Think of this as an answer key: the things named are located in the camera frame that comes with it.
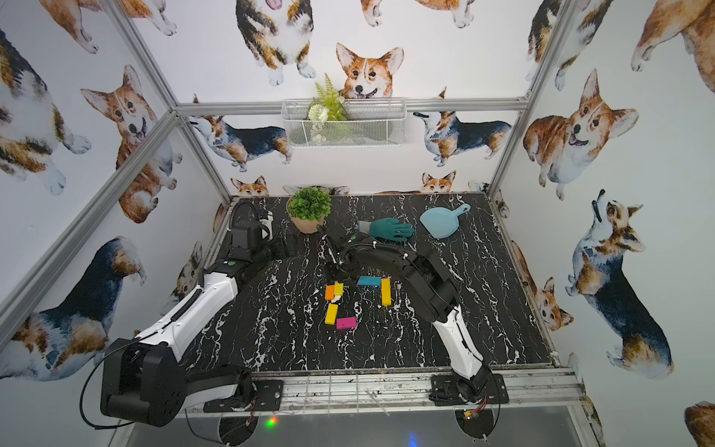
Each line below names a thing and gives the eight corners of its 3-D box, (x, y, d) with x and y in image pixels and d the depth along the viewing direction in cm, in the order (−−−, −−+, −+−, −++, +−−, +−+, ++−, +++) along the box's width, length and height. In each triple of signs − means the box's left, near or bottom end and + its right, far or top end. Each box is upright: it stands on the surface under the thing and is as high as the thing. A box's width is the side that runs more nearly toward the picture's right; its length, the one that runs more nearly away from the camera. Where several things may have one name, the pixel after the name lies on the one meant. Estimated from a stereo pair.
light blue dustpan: (435, 242, 109) (437, 237, 106) (418, 217, 117) (419, 212, 115) (480, 225, 114) (483, 220, 112) (461, 203, 122) (463, 198, 120)
